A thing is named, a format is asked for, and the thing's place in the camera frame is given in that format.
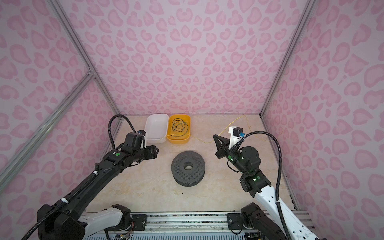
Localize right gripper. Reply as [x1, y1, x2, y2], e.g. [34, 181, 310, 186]
[212, 135, 250, 176]

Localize white plastic tray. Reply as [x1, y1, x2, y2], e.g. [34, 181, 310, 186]
[145, 114, 169, 145]

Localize dark grey cable spool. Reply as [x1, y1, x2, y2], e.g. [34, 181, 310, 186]
[171, 151, 206, 187]

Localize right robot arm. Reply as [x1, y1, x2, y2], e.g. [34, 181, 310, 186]
[213, 134, 318, 240]

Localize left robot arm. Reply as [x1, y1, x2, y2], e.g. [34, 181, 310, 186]
[37, 145, 159, 240]

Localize yellow plastic tray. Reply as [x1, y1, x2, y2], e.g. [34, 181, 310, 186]
[166, 115, 191, 144]

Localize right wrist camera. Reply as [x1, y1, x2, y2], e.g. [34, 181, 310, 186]
[229, 126, 246, 150]

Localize green cable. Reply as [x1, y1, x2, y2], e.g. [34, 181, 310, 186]
[170, 117, 189, 138]

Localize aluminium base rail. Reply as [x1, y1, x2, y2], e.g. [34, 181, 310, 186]
[80, 211, 316, 240]

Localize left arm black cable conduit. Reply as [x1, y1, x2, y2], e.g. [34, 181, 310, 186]
[20, 114, 137, 240]

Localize aluminium frame post left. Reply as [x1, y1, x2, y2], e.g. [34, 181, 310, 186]
[47, 0, 121, 114]

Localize aluminium frame post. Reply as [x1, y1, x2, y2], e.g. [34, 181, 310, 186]
[47, 0, 121, 114]
[260, 0, 318, 119]

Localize aluminium frame post right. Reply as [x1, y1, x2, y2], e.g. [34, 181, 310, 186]
[260, 0, 318, 119]

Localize aluminium diagonal frame bar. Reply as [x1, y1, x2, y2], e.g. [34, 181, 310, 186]
[1, 71, 94, 192]

